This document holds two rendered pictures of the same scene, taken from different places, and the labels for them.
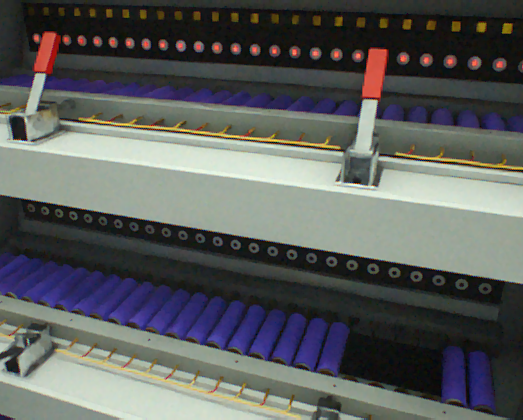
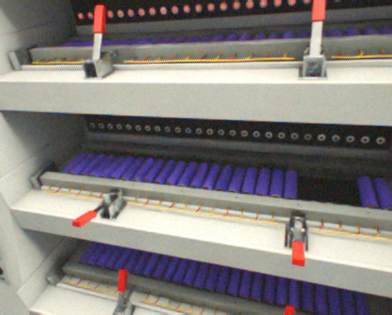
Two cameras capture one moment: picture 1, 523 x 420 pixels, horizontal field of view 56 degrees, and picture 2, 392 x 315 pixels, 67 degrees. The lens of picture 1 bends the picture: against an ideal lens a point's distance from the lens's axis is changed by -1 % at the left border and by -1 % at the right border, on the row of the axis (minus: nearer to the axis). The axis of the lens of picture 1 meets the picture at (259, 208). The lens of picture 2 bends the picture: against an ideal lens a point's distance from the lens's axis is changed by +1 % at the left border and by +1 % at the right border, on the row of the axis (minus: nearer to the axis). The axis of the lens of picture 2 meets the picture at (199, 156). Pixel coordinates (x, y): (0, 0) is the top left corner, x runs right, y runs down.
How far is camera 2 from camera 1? 6 cm
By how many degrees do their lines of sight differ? 7
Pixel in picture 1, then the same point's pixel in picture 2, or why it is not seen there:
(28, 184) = (101, 104)
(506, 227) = not seen: outside the picture
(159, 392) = (193, 219)
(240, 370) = (240, 202)
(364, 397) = (317, 209)
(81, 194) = (135, 106)
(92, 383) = (153, 218)
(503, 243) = not seen: outside the picture
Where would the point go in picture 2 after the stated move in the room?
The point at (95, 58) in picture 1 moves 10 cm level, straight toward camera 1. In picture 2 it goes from (120, 25) to (126, 14)
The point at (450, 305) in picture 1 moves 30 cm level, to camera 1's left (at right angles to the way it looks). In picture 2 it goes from (357, 153) to (166, 153)
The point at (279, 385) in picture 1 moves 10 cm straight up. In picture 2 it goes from (264, 207) to (269, 135)
